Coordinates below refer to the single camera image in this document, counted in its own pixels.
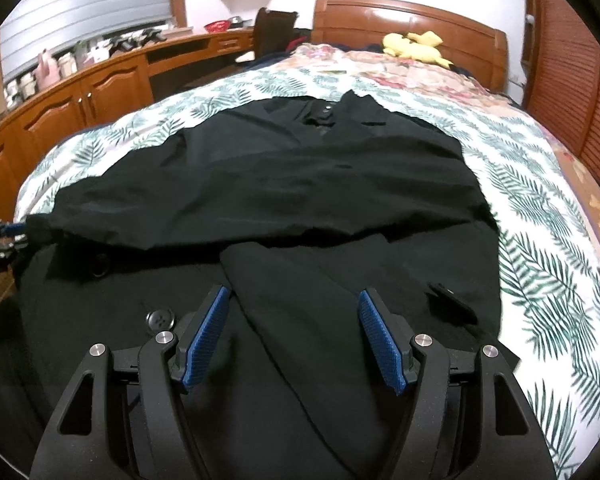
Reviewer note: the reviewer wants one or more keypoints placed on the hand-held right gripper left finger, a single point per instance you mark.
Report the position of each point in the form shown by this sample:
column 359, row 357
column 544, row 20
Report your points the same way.
column 205, row 340

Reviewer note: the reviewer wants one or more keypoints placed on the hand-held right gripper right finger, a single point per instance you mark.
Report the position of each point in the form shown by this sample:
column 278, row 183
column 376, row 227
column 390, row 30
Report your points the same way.
column 380, row 340

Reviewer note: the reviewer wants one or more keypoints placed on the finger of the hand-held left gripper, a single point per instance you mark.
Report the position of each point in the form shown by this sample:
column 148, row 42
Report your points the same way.
column 0, row 255

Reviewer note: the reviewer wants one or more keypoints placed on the black double-breasted coat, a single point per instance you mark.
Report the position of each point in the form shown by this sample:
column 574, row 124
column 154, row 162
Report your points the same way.
column 280, row 185

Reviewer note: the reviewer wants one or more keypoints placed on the leaf print bed sheet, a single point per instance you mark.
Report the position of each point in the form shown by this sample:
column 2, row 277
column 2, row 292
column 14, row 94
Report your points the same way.
column 540, row 240

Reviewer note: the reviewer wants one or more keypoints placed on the pink container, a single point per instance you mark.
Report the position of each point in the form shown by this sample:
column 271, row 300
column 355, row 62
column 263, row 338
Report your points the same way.
column 49, row 67

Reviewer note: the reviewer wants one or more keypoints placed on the wooden desk cabinet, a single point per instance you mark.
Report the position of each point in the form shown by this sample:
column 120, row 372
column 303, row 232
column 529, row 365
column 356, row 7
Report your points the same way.
column 105, row 90

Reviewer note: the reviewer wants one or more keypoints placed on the white bottle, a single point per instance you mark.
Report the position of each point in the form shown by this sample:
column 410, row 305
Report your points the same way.
column 65, row 65

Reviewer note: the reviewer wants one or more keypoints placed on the clear green bottle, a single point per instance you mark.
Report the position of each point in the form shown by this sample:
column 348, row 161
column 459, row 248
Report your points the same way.
column 80, row 54

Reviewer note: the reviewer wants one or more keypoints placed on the pink tissue box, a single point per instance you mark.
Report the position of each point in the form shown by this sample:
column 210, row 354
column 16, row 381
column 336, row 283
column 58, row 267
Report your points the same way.
column 99, row 54

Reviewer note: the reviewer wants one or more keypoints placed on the black handheld device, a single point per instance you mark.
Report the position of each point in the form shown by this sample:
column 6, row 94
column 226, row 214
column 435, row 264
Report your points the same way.
column 150, row 36
column 122, row 44

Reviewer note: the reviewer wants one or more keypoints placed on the floral quilt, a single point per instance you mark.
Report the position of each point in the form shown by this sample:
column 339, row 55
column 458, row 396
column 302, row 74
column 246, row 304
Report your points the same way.
column 420, row 77

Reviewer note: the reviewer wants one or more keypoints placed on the grey window blind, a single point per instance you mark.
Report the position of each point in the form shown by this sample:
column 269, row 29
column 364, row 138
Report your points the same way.
column 90, row 5

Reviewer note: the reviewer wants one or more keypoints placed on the yellow plush toy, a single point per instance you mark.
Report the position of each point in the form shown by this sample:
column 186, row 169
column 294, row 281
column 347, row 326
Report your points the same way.
column 410, row 47

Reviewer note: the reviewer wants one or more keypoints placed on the red basket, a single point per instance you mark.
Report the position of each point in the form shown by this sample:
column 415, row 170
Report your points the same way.
column 216, row 26

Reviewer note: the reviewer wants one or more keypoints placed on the dark wooden chair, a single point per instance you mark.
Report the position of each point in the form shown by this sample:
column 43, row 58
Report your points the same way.
column 272, row 30

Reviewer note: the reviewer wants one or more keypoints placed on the wooden bed headboard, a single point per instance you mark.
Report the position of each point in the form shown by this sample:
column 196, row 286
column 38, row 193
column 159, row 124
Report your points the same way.
column 360, row 20

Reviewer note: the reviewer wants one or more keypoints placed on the small grey appliance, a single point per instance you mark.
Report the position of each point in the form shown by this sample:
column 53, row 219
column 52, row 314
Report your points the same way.
column 236, row 20

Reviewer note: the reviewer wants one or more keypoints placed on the wooden louvered wardrobe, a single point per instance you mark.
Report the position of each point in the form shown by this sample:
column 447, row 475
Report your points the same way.
column 570, row 75

